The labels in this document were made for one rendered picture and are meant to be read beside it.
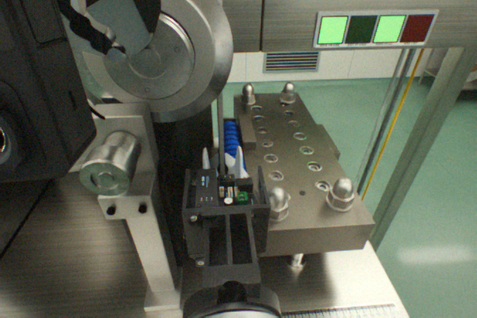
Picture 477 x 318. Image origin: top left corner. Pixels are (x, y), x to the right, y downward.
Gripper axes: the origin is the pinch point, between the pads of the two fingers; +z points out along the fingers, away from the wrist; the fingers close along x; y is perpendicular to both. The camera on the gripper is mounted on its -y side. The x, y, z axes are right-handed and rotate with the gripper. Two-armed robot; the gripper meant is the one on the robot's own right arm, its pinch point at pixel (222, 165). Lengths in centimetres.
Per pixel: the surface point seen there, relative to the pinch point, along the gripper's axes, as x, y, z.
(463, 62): -73, -4, 46
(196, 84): 2.2, 13.1, -3.4
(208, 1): 0.7, 20.1, -2.7
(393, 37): -37.5, 7.9, 29.4
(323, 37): -22.3, 8.2, 29.4
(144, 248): 10.2, -6.9, -7.1
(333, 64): -133, -86, 263
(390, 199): -71, -63, 47
